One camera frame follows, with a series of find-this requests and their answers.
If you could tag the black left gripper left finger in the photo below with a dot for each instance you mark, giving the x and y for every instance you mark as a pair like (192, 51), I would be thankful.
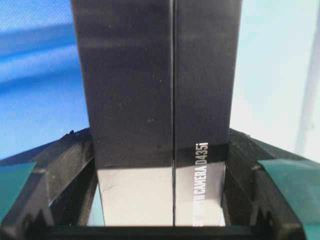
(50, 185)

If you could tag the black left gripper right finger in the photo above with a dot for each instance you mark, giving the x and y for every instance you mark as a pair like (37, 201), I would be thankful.
(269, 193)

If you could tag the black RealSense box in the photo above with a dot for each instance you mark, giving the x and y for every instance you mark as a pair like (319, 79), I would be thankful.
(158, 78)

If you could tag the clear plastic storage case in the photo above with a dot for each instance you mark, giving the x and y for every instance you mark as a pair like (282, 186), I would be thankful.
(276, 97)

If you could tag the blue cloth liner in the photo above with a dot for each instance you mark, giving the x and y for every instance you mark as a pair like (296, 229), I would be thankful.
(41, 89)

